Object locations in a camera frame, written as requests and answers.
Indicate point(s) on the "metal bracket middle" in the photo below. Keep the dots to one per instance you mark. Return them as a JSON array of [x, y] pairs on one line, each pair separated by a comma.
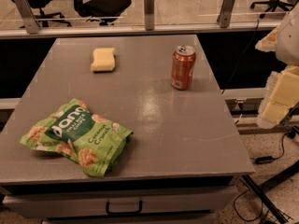
[[149, 14]]

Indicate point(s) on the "metal bracket right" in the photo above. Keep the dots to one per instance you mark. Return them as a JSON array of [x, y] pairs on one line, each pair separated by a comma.
[[225, 15]]

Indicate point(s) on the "metal bracket left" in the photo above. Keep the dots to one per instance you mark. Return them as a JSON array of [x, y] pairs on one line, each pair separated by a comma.
[[31, 24]]

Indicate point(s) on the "green rice chip bag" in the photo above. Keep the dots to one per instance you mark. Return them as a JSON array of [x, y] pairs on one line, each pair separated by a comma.
[[90, 140]]

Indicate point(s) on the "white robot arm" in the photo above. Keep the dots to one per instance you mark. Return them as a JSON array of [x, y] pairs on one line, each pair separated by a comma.
[[287, 44]]

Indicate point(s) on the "grey drawer with black handle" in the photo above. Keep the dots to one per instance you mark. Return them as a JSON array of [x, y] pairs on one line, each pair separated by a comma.
[[118, 203]]

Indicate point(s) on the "yellow sponge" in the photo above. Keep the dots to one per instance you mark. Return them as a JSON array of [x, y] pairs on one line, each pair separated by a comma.
[[103, 60]]

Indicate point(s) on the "orange soda can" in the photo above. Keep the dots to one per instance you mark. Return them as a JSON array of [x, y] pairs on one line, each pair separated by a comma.
[[184, 58]]

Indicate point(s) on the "metal bracket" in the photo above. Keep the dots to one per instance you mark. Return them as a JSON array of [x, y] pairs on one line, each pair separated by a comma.
[[225, 15], [31, 24], [149, 14]]

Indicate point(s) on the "black office chair middle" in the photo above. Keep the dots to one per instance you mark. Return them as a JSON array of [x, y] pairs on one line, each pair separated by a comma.
[[103, 11]]

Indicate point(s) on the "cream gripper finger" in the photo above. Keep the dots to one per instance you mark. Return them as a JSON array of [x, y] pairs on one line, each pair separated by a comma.
[[268, 43], [281, 95]]

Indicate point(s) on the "black power adapter with cable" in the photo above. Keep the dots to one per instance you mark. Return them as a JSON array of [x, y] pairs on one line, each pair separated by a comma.
[[269, 159]]

